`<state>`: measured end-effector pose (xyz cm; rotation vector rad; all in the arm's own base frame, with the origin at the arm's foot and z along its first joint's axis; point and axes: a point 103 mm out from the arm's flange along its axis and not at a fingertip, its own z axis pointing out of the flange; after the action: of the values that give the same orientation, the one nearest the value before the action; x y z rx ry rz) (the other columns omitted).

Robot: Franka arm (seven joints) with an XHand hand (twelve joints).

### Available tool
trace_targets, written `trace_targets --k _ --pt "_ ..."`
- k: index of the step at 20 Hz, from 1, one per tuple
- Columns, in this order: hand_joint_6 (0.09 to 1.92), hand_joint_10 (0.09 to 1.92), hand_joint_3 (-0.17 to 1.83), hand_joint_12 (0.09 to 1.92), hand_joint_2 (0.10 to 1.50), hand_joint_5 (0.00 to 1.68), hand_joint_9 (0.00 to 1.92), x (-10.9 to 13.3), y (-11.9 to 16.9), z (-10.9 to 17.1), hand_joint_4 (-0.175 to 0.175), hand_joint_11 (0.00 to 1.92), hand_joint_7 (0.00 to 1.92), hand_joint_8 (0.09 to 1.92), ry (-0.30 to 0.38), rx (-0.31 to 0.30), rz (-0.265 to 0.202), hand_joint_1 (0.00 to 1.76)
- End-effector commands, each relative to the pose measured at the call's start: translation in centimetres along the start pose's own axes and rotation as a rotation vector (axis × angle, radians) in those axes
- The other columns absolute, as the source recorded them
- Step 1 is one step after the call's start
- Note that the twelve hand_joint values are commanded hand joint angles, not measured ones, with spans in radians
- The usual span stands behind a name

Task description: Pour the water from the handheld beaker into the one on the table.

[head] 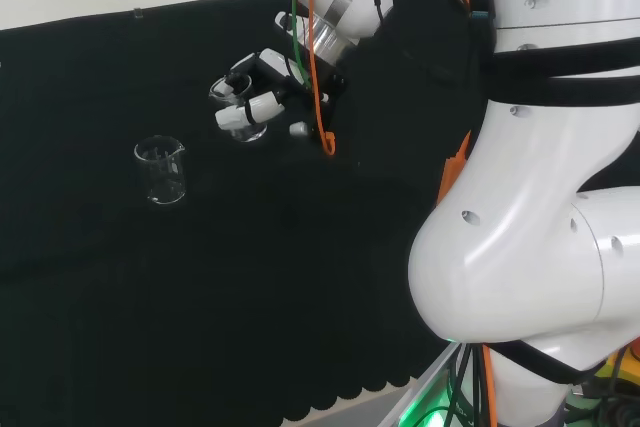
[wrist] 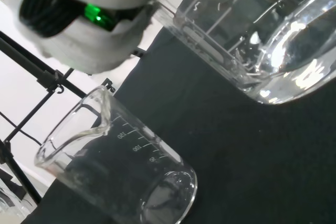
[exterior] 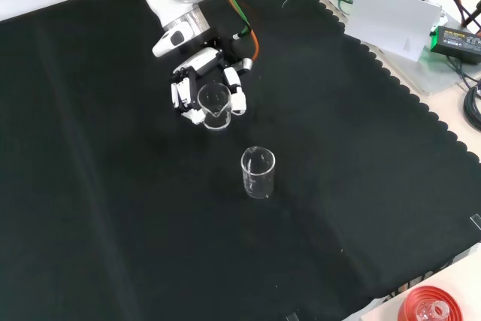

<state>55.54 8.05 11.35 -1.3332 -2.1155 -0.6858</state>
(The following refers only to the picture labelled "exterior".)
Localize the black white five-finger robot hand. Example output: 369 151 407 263
171 35 260 126

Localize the small clear glass beaker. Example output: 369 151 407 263
196 82 232 132

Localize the tall clear glass beaker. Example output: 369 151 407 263
240 145 277 200

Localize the black bench cloth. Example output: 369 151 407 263
0 0 481 321

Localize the pale white board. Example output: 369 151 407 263
343 0 443 62

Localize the black power adapter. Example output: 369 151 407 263
429 26 481 65

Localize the red ribbed disc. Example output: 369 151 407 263
398 286 462 321

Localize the clear glass flask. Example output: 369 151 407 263
415 300 450 321

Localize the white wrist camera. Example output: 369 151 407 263
152 22 191 58

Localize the green cable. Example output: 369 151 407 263
216 0 252 41

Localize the orange cable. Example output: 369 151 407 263
220 0 261 62

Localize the black cable bundle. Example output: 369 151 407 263
462 79 481 131

